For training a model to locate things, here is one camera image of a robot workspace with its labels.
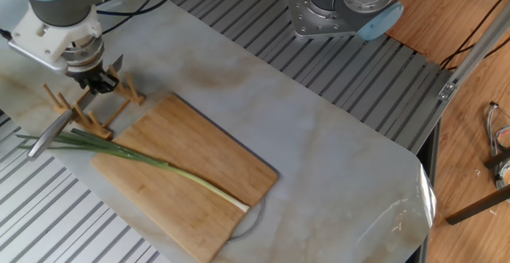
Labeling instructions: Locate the bamboo cutting board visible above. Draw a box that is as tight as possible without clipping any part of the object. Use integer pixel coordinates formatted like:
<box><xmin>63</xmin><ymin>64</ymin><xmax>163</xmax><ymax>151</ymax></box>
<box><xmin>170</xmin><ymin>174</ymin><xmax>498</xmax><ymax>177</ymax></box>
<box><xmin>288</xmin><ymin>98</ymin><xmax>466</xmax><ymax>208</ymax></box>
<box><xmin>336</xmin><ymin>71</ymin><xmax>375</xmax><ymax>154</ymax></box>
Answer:
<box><xmin>92</xmin><ymin>93</ymin><xmax>280</xmax><ymax>262</ymax></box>

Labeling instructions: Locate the aluminium frame post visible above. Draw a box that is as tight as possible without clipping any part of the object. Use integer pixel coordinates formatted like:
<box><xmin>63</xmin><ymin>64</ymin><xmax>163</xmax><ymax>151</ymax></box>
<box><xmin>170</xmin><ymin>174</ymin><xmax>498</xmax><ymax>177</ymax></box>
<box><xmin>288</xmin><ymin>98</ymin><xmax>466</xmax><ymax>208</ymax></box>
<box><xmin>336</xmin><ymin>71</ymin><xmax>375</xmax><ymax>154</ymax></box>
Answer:
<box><xmin>437</xmin><ymin>22</ymin><xmax>510</xmax><ymax>101</ymax></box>

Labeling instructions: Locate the black bar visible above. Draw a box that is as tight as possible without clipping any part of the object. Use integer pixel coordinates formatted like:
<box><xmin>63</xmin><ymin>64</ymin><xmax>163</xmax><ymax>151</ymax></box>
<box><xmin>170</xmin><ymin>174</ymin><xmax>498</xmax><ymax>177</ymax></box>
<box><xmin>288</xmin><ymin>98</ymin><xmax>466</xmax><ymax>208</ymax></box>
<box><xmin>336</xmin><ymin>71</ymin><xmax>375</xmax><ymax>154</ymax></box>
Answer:
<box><xmin>445</xmin><ymin>188</ymin><xmax>510</xmax><ymax>226</ymax></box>

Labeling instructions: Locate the black floor cable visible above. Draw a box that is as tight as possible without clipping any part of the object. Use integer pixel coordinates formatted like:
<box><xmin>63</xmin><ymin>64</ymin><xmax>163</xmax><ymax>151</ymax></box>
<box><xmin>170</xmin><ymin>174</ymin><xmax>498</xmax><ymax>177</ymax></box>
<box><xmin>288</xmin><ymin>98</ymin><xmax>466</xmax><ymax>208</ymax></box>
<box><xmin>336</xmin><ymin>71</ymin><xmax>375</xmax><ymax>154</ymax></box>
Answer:
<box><xmin>441</xmin><ymin>6</ymin><xmax>510</xmax><ymax>69</ymax></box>

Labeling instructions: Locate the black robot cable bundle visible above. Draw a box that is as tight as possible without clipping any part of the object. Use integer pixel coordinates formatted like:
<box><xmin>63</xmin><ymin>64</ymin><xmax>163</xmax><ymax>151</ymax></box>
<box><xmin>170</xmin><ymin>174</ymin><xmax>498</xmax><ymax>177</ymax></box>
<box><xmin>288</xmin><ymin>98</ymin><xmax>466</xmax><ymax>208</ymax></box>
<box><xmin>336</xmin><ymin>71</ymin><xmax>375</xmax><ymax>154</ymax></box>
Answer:
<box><xmin>0</xmin><ymin>0</ymin><xmax>192</xmax><ymax>41</ymax></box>

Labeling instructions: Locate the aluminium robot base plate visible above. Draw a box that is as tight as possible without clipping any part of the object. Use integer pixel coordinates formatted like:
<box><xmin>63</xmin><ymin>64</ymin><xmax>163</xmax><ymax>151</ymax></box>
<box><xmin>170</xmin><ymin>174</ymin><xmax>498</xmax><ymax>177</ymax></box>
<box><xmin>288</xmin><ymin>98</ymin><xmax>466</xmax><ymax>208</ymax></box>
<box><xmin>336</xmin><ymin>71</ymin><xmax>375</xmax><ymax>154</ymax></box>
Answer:
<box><xmin>288</xmin><ymin>0</ymin><xmax>377</xmax><ymax>40</ymax></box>

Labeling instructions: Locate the green garlic stalk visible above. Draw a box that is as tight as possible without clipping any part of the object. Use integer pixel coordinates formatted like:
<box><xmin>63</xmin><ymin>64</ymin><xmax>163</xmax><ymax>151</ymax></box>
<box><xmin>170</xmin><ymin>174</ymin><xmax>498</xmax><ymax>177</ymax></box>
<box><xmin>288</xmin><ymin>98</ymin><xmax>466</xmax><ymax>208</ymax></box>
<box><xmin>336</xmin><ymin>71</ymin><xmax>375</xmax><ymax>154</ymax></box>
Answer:
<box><xmin>16</xmin><ymin>128</ymin><xmax>250</xmax><ymax>213</ymax></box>

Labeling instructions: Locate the white marble pattern mat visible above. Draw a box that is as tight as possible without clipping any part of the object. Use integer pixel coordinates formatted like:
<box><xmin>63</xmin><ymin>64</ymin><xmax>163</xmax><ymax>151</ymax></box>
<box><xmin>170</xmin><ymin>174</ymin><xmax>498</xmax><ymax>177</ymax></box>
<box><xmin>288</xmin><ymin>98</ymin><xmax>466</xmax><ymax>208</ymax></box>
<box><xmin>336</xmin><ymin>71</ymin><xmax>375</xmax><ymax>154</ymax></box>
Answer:
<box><xmin>0</xmin><ymin>0</ymin><xmax>437</xmax><ymax>263</ymax></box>

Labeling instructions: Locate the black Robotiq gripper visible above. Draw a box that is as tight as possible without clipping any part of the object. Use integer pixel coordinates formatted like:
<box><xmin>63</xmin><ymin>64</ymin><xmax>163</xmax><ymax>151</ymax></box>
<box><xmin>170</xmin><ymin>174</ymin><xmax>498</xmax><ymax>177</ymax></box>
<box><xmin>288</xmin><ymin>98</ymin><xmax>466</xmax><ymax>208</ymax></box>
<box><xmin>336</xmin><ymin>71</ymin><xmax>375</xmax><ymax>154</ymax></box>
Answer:
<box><xmin>69</xmin><ymin>62</ymin><xmax>122</xmax><ymax>96</ymax></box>

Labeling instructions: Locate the steel kitchen knife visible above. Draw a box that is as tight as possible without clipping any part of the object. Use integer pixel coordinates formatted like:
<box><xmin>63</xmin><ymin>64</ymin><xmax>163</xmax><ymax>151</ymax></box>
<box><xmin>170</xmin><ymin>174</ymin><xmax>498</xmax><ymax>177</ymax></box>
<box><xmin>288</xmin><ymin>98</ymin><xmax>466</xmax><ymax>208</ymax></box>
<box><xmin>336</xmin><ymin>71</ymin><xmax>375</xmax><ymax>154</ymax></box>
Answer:
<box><xmin>26</xmin><ymin>54</ymin><xmax>126</xmax><ymax>159</ymax></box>

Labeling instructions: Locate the wooden slotted rack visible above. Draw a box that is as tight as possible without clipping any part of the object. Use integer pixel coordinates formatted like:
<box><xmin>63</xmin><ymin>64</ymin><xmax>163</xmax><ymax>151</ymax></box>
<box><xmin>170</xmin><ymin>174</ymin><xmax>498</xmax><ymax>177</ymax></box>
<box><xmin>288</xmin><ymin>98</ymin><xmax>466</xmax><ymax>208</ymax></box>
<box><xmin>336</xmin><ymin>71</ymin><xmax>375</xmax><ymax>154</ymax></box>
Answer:
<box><xmin>42</xmin><ymin>70</ymin><xmax>148</xmax><ymax>142</ymax></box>

